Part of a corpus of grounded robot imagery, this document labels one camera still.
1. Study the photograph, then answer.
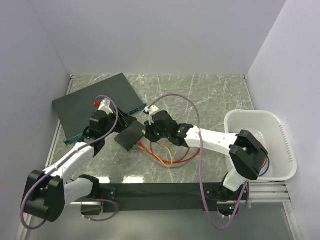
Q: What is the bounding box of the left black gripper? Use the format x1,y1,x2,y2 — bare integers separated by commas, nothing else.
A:
101,107,137,138

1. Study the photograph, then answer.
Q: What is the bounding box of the small black box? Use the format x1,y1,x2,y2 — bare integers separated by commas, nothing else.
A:
114,121,146,152

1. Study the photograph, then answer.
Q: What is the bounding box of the red ethernet cable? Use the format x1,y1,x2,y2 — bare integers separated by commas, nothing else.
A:
137,139,202,165

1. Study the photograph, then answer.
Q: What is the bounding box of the yellow ethernet cable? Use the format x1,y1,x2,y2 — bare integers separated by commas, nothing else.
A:
138,129,174,169

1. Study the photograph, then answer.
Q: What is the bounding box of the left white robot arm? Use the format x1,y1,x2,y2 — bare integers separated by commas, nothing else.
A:
20,108,145,222

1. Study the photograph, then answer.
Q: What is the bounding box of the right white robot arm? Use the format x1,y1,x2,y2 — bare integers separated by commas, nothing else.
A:
144,108,268,201

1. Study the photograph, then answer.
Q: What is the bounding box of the white plastic bin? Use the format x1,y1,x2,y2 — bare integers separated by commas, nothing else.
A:
224,109,297,183

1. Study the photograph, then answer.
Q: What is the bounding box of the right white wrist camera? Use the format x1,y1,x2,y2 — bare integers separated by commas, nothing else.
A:
144,105,160,125

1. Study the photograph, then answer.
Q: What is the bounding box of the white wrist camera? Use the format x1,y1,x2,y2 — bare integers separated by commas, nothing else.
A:
144,105,160,125
94,98,114,115

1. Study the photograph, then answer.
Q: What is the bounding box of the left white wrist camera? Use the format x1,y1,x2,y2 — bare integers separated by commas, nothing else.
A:
94,98,114,115

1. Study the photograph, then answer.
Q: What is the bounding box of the large black network switch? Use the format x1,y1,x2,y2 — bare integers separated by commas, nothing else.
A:
52,73,147,145

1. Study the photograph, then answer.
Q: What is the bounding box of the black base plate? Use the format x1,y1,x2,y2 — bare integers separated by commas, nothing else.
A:
69,183,251,214

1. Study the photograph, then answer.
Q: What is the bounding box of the aluminium frame rail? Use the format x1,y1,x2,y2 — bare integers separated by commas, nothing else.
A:
26,183,292,206

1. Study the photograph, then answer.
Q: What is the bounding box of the blue cable in bin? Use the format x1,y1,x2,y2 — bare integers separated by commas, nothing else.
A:
257,159,272,178

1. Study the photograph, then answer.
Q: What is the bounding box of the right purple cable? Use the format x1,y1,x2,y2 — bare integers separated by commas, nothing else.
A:
147,93,250,231

